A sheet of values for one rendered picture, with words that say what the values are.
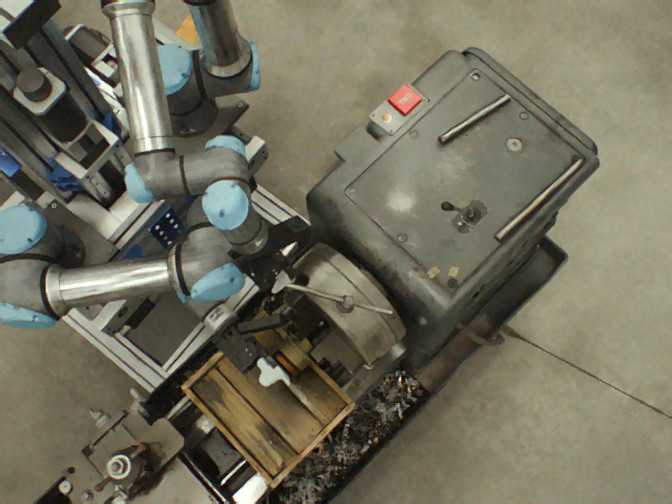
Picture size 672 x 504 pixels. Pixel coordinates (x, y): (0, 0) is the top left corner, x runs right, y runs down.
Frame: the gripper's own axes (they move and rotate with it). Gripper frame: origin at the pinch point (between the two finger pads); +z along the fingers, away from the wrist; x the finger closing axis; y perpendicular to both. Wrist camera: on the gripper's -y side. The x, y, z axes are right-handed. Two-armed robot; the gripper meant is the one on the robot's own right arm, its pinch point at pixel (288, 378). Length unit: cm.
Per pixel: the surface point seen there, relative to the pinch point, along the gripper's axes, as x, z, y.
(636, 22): -108, -24, -220
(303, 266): 10.9, -15.0, -20.3
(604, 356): -108, 62, -96
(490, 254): 18, 14, -51
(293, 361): 3.6, -1.5, -3.6
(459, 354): -54, 24, -45
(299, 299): 12.2, -9.5, -14.0
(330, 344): 2.5, 1.6, -12.8
